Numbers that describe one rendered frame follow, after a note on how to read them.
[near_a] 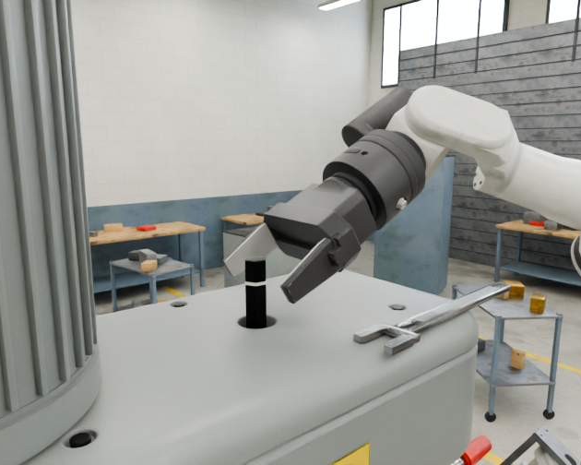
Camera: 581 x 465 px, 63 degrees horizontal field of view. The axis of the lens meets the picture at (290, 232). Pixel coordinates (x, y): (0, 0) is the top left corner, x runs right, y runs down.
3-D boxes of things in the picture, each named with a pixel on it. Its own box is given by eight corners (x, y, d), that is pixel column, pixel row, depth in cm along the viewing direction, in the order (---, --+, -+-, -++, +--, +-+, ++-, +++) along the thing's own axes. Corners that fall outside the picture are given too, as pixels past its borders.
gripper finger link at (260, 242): (236, 281, 49) (279, 245, 52) (221, 257, 48) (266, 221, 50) (229, 278, 50) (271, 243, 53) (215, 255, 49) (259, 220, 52)
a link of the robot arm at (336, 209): (362, 296, 44) (438, 221, 49) (322, 210, 40) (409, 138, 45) (285, 268, 54) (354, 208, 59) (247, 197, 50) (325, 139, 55)
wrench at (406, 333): (486, 285, 57) (486, 279, 57) (520, 292, 54) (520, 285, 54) (353, 341, 41) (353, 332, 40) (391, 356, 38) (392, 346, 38)
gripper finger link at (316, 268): (275, 280, 40) (326, 236, 42) (290, 307, 41) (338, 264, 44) (286, 284, 39) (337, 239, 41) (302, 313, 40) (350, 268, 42)
